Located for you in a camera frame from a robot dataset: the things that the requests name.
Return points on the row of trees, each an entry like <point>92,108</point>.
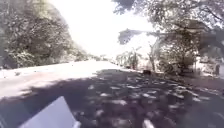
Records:
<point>33,36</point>
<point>180,46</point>

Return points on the grey asphalt road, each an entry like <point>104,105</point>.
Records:
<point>110,100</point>

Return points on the robot's own part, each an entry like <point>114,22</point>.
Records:
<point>148,124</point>
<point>77,124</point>

